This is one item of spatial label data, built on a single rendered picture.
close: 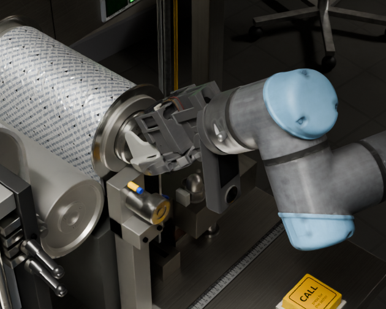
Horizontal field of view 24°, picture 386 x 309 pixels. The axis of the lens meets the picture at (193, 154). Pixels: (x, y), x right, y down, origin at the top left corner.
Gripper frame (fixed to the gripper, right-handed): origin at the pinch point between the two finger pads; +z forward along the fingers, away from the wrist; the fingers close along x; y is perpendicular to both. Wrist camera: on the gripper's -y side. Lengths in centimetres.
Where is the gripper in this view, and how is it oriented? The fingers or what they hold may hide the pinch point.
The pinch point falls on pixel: (144, 160)
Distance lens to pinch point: 122.3
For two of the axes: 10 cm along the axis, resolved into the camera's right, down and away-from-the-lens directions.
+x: -6.5, 5.2, -5.6
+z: -5.8, 1.4, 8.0
